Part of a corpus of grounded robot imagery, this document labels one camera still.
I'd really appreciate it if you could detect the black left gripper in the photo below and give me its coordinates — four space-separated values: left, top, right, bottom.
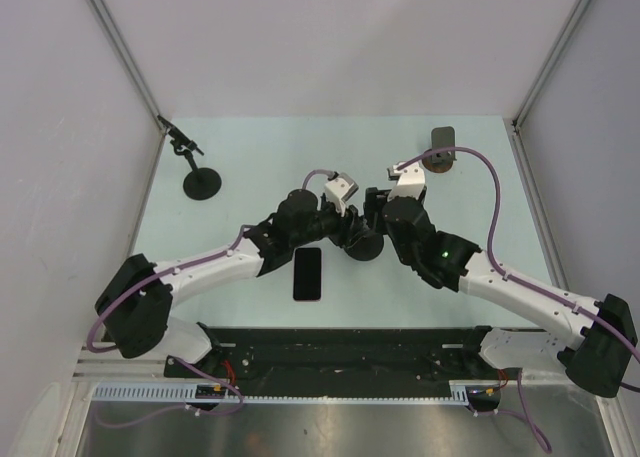
290 195 367 249

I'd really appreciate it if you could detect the black tripod phone stand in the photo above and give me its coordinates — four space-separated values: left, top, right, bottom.
344 229 384 262

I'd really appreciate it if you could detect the pink phone black screen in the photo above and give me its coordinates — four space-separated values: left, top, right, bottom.
293 247 322 302

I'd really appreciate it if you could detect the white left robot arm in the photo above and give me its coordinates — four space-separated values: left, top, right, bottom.
95 189 384 377

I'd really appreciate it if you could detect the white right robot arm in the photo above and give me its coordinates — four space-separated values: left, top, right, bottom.
364 188 638 398

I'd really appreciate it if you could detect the empty black phone stand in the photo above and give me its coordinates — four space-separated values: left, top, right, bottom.
156 115 222 201

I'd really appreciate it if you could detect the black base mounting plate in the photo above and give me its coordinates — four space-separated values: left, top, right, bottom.
197 326 517 399

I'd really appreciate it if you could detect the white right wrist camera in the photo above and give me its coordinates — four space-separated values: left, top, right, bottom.
387 162 426 201

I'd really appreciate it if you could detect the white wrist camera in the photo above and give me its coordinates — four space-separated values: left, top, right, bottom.
387 162 426 201
323 173 359 217

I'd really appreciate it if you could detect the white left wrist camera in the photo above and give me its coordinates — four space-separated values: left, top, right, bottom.
323 173 359 217

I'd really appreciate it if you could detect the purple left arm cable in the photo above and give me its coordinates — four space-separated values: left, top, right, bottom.
84 169 341 428

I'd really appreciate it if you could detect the white slotted cable duct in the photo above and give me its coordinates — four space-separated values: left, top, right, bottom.
94 380 474 406

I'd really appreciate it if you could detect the left aluminium frame post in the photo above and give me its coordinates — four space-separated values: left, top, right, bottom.
85 0 165 132

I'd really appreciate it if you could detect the white corner frame post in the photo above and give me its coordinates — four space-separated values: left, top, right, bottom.
511 0 595 132

